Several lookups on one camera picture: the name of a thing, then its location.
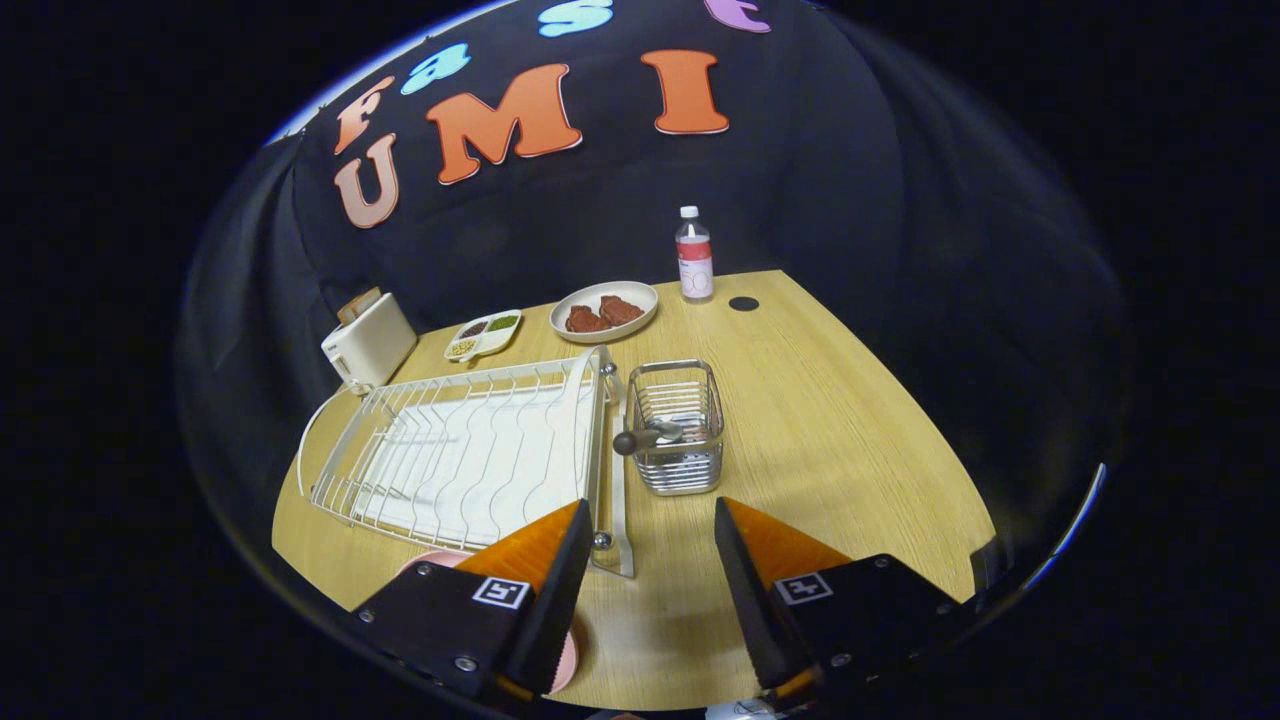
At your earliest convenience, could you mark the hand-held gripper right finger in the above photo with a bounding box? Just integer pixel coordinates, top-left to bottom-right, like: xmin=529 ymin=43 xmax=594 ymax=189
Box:
xmin=713 ymin=495 xmax=976 ymax=701

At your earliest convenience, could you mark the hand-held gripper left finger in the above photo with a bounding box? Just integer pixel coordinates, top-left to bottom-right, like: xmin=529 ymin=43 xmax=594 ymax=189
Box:
xmin=350 ymin=498 xmax=596 ymax=701

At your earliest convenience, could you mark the metal wire basket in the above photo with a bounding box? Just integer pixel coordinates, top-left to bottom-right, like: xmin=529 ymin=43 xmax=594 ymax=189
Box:
xmin=625 ymin=360 xmax=726 ymax=498

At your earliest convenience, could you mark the pink plate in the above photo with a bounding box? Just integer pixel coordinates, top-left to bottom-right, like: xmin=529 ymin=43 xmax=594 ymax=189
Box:
xmin=398 ymin=548 xmax=581 ymax=696

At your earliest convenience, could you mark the white wire dish rack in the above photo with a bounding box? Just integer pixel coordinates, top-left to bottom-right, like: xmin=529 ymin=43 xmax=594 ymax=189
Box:
xmin=297 ymin=345 xmax=637 ymax=580

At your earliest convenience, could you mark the black-handled metal spoon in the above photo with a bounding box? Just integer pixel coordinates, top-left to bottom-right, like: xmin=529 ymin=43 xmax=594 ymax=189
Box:
xmin=612 ymin=420 xmax=687 ymax=458

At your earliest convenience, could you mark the white divided bean dish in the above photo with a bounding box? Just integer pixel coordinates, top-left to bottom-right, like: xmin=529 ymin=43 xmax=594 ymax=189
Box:
xmin=444 ymin=309 xmax=523 ymax=364

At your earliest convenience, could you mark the beige round plate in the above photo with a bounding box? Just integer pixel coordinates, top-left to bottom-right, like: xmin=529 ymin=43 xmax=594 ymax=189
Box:
xmin=549 ymin=281 xmax=660 ymax=345

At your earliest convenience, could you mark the white drip tray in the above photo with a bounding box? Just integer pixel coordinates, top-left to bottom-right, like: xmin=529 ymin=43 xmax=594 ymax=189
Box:
xmin=350 ymin=385 xmax=601 ymax=547

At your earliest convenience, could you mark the white toaster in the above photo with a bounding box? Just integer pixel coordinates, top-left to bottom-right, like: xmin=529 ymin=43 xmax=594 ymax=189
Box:
xmin=321 ymin=292 xmax=419 ymax=394

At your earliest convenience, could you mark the clear plastic bottle red label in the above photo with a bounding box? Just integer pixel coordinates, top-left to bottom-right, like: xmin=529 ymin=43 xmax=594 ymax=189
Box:
xmin=675 ymin=206 xmax=716 ymax=304

